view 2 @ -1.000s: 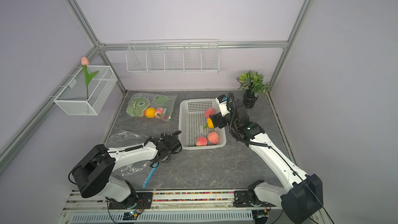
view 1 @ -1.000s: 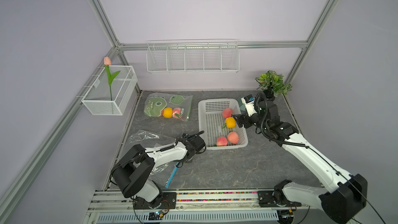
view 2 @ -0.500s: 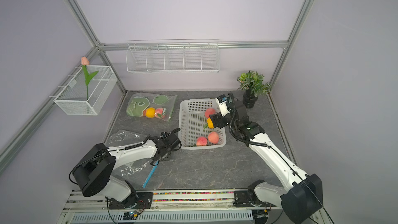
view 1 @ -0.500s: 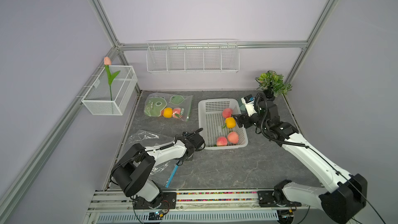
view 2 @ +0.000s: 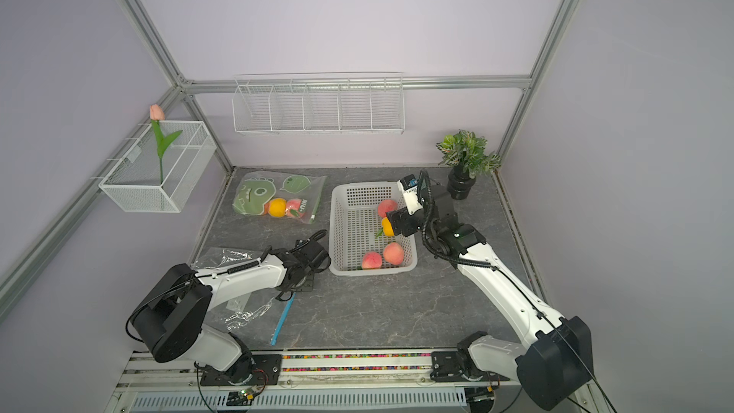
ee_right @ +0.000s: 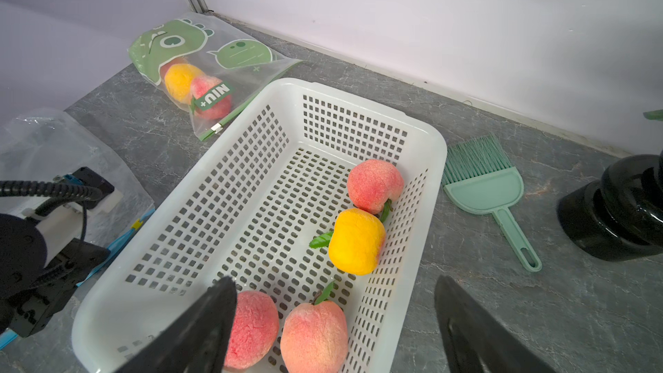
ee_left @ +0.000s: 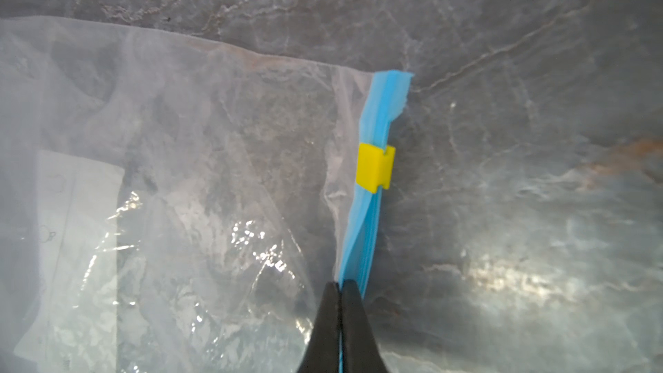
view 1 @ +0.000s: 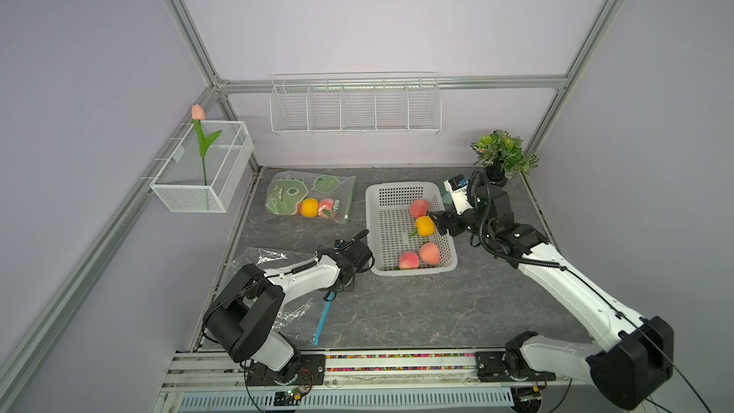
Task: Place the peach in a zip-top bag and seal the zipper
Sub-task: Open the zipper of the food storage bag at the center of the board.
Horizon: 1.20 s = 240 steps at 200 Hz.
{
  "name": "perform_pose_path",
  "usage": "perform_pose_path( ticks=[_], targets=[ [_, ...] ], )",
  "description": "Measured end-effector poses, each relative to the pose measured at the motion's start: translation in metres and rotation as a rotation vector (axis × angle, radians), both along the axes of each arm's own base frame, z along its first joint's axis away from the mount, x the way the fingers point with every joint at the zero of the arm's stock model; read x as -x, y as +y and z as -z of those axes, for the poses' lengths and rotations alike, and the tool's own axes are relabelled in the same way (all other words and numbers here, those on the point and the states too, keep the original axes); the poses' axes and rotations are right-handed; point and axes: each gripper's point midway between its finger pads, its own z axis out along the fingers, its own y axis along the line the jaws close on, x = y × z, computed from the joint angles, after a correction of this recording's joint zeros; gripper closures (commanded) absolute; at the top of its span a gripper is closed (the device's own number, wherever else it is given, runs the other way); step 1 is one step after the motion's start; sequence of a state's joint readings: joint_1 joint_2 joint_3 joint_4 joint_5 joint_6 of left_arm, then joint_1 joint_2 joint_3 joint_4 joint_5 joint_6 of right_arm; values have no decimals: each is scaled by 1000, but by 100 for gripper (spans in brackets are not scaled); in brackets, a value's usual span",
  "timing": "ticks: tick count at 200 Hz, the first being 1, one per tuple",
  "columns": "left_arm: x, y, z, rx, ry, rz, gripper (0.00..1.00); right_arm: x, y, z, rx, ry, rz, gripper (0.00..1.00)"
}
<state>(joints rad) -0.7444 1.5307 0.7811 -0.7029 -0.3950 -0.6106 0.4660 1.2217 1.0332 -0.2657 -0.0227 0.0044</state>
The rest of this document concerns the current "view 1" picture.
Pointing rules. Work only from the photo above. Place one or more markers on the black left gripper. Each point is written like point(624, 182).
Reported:
point(351, 285)

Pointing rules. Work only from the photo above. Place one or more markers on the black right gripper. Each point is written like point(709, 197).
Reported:
point(441, 221)

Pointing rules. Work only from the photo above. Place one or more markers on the green printed zip-top bag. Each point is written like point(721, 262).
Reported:
point(289, 188)

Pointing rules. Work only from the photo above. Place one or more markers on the yellow peach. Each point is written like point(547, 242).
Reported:
point(309, 207)
point(424, 227)

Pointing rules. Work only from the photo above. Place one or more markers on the clear bag with blue zipper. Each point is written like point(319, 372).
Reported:
point(267, 281)

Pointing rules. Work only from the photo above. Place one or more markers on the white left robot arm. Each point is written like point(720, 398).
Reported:
point(241, 318)

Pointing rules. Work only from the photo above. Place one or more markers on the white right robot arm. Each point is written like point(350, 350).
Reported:
point(628, 358)

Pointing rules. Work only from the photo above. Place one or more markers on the black plant vase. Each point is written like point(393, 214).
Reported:
point(496, 175)

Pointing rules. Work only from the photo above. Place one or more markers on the white plastic perforated basket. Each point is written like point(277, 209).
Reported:
point(391, 228)

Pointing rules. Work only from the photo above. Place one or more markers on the green artificial plant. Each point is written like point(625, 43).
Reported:
point(500, 147)

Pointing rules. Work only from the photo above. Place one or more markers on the white vent grille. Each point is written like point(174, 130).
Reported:
point(328, 400)

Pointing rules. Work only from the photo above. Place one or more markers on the pink artificial tulip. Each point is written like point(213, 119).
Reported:
point(198, 116)

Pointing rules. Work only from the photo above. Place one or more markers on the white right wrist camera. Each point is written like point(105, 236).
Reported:
point(457, 189)

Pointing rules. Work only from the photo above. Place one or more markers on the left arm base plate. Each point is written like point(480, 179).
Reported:
point(303, 369)

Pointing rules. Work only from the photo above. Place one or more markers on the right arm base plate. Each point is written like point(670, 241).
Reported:
point(507, 366)

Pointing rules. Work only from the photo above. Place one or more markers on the white wire wall shelf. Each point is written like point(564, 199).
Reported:
point(360, 103)

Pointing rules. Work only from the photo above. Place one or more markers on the white wire side basket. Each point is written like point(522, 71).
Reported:
point(179, 182)

